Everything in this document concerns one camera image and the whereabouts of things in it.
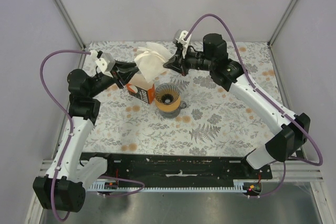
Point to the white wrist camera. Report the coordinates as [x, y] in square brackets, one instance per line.
[104, 61]
[183, 37]

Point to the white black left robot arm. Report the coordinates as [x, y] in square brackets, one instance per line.
[64, 186]

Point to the light blue cable duct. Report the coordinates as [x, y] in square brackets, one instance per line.
[222, 186]

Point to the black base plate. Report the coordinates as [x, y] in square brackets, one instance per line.
[137, 166]

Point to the aluminium frame post right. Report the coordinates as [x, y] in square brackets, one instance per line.
[283, 20]

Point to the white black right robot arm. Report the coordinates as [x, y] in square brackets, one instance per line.
[249, 98]

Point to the aluminium frame post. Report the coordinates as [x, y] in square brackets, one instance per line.
[70, 24]
[283, 20]

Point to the grey glass carafe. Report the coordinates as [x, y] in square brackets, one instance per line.
[175, 113]

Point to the orange coffee filter box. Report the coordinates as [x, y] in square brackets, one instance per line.
[139, 88]

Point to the grey ribbed glass dripper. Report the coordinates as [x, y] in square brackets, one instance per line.
[167, 93]

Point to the white paper coffee filter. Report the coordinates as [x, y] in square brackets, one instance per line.
[151, 60]

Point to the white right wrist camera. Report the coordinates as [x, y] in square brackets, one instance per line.
[183, 37]

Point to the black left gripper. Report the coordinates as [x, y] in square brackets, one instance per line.
[126, 71]

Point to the round wooden dripper stand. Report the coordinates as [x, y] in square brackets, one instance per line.
[167, 107]

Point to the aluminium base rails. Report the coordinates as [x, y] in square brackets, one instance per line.
[291, 171]

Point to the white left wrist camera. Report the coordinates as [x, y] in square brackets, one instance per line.
[104, 61]

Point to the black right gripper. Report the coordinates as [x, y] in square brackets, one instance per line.
[175, 63]

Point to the aluminium frame post left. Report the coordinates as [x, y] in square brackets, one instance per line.
[70, 24]

